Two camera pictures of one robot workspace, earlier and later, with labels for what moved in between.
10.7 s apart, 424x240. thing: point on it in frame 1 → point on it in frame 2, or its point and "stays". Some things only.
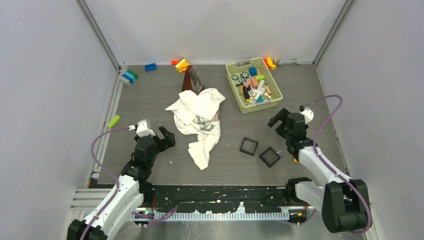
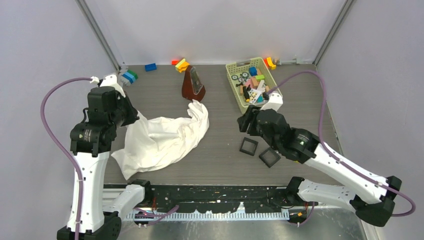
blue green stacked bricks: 130,76 stays
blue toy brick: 150,67 stays
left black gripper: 168,136 → 132,116
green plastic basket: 255,87 stays
